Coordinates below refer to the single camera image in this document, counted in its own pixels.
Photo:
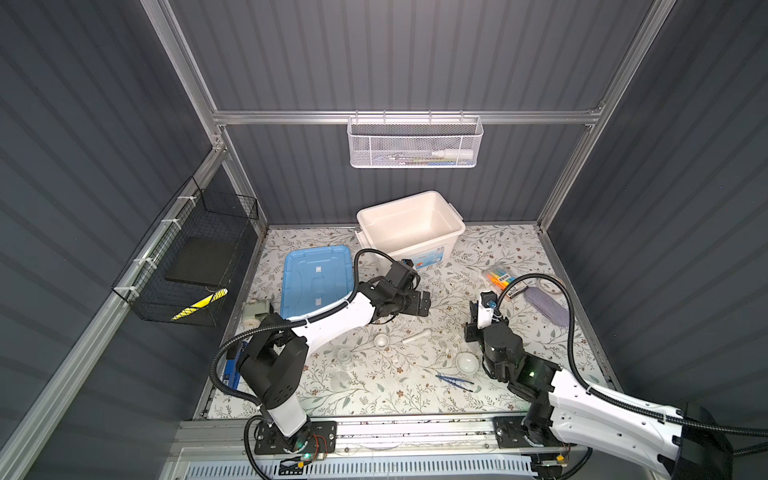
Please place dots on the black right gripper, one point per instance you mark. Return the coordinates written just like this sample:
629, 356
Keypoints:
472, 326

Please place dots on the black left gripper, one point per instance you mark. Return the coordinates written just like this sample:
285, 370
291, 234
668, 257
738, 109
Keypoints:
414, 308

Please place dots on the small white porcelain dish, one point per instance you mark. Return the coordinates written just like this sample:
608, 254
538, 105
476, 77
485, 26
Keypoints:
381, 341

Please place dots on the white plastic storage box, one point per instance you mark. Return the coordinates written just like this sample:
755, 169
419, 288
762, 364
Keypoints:
423, 228

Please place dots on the small glass beaker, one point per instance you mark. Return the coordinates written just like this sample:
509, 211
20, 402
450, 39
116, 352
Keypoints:
344, 357

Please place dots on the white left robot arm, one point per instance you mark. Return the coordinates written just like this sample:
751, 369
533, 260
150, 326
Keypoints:
272, 362

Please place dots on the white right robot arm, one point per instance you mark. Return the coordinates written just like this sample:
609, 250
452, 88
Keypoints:
562, 409

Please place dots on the white pestle rod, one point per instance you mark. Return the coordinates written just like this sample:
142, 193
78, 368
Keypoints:
425, 334

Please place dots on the blue tweezers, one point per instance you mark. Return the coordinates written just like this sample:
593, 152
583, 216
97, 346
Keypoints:
460, 383

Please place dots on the highlighter marker pack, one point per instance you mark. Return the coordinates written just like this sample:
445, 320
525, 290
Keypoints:
499, 276

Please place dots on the clear tape roll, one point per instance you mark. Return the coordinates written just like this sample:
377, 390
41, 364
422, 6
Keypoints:
550, 285

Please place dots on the blue plastic box lid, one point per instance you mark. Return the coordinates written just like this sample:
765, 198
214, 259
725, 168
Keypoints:
314, 278

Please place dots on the white wire wall basket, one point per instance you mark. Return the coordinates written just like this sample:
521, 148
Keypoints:
417, 142

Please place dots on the black wire wall basket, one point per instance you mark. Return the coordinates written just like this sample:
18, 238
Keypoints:
195, 264

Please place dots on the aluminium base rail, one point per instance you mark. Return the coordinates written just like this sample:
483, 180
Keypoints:
354, 436

